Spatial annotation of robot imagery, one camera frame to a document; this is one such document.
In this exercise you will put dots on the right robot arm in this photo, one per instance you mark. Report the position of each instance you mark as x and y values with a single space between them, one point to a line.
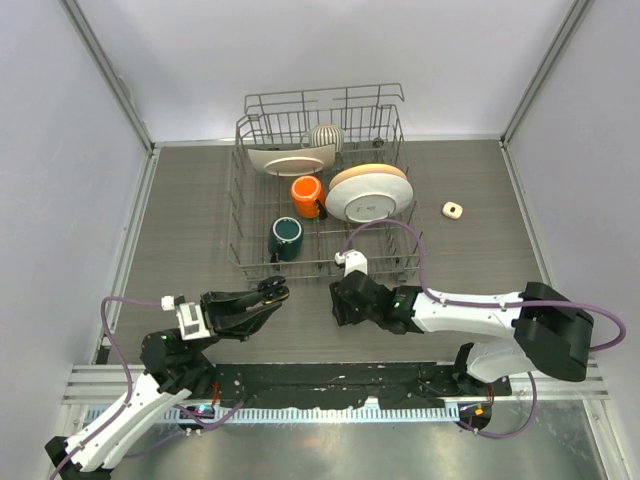
529 330

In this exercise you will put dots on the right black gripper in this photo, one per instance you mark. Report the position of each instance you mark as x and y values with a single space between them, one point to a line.
342 311

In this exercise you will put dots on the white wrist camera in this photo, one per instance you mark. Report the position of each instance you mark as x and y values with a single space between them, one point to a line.
192 323
351 261

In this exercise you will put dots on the grey wire dish rack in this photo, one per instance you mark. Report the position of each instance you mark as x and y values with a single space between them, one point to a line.
369 117

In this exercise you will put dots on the white perforated cable rail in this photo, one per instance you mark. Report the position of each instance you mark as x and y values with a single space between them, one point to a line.
369 413

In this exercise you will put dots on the dark green ceramic mug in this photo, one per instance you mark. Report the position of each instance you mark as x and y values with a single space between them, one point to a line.
285 239

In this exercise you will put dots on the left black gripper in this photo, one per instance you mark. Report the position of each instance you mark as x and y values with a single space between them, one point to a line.
222 318

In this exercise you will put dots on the beige ceramic plate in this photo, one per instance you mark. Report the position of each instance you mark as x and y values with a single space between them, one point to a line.
371 168

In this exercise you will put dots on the cream square earbud case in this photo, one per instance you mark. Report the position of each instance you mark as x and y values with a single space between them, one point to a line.
452 210

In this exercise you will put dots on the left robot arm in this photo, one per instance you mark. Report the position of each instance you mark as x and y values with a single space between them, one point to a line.
175 369

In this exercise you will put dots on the striped grey white cup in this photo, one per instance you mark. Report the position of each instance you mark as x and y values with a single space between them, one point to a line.
323 135

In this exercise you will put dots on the cream oval dish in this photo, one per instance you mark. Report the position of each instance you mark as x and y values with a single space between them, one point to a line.
292 163

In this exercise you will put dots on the white plate with foot ring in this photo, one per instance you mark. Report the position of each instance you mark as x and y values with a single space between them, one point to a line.
369 197

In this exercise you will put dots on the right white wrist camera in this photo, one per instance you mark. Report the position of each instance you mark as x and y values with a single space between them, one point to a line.
351 261

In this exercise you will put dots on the orange ceramic mug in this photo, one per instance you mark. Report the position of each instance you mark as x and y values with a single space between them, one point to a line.
308 197

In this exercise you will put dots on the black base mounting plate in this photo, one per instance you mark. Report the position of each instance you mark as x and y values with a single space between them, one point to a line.
338 386

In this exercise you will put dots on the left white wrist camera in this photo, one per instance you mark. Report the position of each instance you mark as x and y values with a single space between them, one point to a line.
192 323

